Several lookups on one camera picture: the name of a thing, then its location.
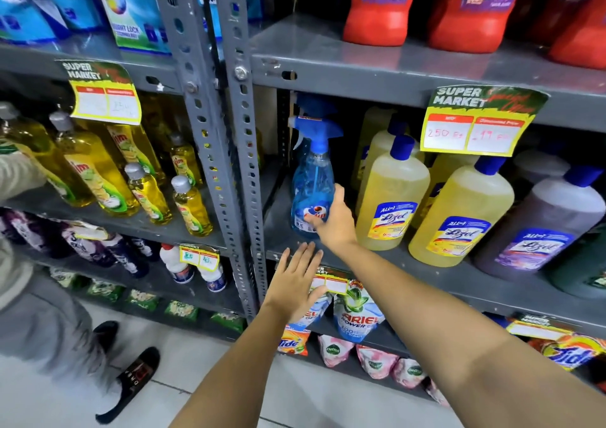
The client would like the grey metal shelf rack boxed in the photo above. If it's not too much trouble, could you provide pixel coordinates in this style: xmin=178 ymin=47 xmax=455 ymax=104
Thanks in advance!
xmin=0 ymin=0 xmax=259 ymax=344
xmin=211 ymin=0 xmax=606 ymax=401

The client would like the yellow floor cleaner bottle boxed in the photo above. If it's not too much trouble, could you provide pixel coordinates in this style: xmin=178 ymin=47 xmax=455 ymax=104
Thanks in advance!
xmin=408 ymin=156 xmax=516 ymax=268
xmin=355 ymin=135 xmax=431 ymax=252
xmin=411 ymin=153 xmax=480 ymax=230
xmin=355 ymin=120 xmax=422 ymax=215
xmin=350 ymin=106 xmax=399 ymax=191

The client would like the red detergent bottle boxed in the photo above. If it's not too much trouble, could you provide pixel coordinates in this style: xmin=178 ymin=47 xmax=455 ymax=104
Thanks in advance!
xmin=548 ymin=0 xmax=606 ymax=70
xmin=428 ymin=0 xmax=538 ymax=54
xmin=343 ymin=0 xmax=424 ymax=47

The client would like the person's left hand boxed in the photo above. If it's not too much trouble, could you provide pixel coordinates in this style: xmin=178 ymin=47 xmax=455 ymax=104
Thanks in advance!
xmin=262 ymin=242 xmax=329 ymax=323

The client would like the green white detergent pouch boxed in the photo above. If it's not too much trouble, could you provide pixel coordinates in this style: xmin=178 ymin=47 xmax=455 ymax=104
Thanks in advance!
xmin=332 ymin=278 xmax=385 ymax=344

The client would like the purple fabric softener pouch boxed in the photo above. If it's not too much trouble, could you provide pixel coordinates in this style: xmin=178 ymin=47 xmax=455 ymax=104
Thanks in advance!
xmin=0 ymin=207 xmax=77 ymax=261
xmin=61 ymin=220 xmax=150 ymax=280

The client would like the yellow green price tag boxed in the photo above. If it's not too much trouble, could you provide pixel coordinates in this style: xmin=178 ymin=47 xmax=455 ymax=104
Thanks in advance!
xmin=55 ymin=59 xmax=143 ymax=126
xmin=420 ymin=85 xmax=550 ymax=158

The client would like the white bottle with red cap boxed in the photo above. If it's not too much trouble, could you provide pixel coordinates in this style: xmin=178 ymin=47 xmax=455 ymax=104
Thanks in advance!
xmin=199 ymin=262 xmax=228 ymax=294
xmin=159 ymin=243 xmax=195 ymax=285

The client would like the large yellow dish liquid bottle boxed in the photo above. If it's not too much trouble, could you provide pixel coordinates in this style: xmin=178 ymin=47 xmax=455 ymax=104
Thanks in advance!
xmin=0 ymin=102 xmax=96 ymax=208
xmin=49 ymin=110 xmax=142 ymax=218
xmin=106 ymin=124 xmax=167 ymax=185

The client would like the green dish bar packet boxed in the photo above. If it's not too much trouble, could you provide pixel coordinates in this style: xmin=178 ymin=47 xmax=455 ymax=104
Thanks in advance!
xmin=125 ymin=289 xmax=160 ymax=311
xmin=49 ymin=268 xmax=91 ymax=291
xmin=210 ymin=311 xmax=247 ymax=334
xmin=86 ymin=280 xmax=125 ymax=303
xmin=164 ymin=300 xmax=200 ymax=322

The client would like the person's right hand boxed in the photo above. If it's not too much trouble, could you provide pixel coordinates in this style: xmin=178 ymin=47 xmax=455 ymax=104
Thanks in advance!
xmin=305 ymin=184 xmax=359 ymax=256

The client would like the dark green cleaner bottle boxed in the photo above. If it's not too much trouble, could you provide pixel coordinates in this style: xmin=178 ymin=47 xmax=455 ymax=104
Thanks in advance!
xmin=548 ymin=224 xmax=606 ymax=299

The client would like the small orange detergent packet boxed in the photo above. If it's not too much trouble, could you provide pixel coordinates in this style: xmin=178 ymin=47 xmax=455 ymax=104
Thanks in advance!
xmin=277 ymin=323 xmax=312 ymax=357

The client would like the small yellow price tag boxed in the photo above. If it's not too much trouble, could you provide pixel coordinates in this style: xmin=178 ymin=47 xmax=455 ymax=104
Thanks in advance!
xmin=310 ymin=267 xmax=352 ymax=297
xmin=505 ymin=314 xmax=576 ymax=343
xmin=179 ymin=244 xmax=221 ymax=272

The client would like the small yellow dish liquid bottle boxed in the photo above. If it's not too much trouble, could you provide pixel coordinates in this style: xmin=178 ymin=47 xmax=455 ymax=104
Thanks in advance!
xmin=170 ymin=175 xmax=214 ymax=238
xmin=124 ymin=162 xmax=173 ymax=226
xmin=169 ymin=131 xmax=205 ymax=188

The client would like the pink handwash refill pouch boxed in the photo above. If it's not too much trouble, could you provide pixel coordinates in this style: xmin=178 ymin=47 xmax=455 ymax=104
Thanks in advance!
xmin=425 ymin=379 xmax=451 ymax=407
xmin=355 ymin=344 xmax=400 ymax=380
xmin=391 ymin=357 xmax=430 ymax=390
xmin=317 ymin=334 xmax=355 ymax=369

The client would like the white blue detergent packet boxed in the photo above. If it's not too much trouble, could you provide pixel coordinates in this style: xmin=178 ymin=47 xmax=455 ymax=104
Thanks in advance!
xmin=89 ymin=0 xmax=172 ymax=55

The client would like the person's right forearm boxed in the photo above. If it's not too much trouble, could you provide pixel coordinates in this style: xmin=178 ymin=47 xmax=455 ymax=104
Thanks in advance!
xmin=330 ymin=242 xmax=606 ymax=428

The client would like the person's left forearm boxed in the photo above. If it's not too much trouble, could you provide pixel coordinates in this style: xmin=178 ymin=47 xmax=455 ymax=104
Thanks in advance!
xmin=169 ymin=304 xmax=304 ymax=428

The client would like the blue glass cleaner spray bottle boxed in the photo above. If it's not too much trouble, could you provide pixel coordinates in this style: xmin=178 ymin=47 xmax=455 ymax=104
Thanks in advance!
xmin=296 ymin=92 xmax=338 ymax=120
xmin=288 ymin=115 xmax=344 ymax=240

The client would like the black sandal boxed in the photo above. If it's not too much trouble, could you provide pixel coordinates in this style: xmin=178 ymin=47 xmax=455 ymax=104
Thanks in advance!
xmin=92 ymin=320 xmax=120 ymax=354
xmin=95 ymin=346 xmax=162 ymax=425

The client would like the large orange detergent packet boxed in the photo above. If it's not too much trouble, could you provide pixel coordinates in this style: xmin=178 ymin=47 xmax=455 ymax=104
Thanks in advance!
xmin=527 ymin=332 xmax=606 ymax=372

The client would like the blue white detergent pouch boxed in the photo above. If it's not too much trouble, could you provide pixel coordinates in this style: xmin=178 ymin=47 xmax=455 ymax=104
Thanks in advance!
xmin=288 ymin=276 xmax=335 ymax=325

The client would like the purple floor cleaner bottle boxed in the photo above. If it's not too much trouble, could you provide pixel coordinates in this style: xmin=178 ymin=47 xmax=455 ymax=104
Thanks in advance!
xmin=473 ymin=165 xmax=606 ymax=281
xmin=513 ymin=148 xmax=574 ymax=191

